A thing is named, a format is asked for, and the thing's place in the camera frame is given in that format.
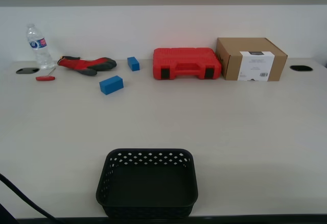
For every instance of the large blue foam block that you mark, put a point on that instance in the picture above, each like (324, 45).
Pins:
(111, 85)

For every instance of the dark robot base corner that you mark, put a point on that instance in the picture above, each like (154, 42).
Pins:
(5, 215)

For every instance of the small blue foam block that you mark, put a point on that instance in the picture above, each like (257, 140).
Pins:
(133, 63)

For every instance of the black plastic mesh basket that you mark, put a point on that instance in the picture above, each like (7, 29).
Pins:
(148, 183)

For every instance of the red plastic tool case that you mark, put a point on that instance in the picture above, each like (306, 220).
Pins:
(186, 60)

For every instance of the red and grey work glove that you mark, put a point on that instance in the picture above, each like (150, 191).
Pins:
(84, 64)

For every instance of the brown cardboard box white label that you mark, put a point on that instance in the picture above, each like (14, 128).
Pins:
(250, 60)

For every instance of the clear plastic water bottle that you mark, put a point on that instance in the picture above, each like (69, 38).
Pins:
(41, 52)

